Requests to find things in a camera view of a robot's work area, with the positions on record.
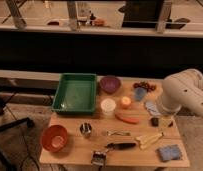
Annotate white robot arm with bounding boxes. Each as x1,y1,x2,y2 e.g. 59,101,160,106
156,69,203,118

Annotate purple bowl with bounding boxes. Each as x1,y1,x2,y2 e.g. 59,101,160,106
99,76,121,94

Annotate orange bowl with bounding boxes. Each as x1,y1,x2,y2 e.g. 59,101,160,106
40,125,68,152

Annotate green plastic tray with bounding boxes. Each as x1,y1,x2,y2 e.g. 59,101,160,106
52,73,97,115

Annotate orange cup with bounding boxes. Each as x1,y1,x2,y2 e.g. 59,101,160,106
120,96,132,109

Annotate blue cup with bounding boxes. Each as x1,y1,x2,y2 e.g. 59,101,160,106
134,87,147,101

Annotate bunch of red grapes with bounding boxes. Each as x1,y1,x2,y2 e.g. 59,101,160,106
133,81,157,92

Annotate small metal cup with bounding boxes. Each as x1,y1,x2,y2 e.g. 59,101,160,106
80,123,92,138

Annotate metal fork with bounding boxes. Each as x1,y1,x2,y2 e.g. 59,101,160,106
101,131,131,136

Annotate wooden table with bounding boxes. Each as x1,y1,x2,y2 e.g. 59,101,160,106
40,82,190,168

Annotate light blue cloth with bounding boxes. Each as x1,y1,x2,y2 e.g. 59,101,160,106
145,101,160,116

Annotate small black block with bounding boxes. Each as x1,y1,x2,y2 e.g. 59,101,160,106
151,117,159,127

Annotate yellow banana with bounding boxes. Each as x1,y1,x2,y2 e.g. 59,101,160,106
135,133,163,149

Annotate blue sponge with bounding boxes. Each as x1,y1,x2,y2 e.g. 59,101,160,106
157,145,182,162

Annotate black handled spatula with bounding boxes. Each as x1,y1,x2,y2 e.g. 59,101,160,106
91,143,136,166

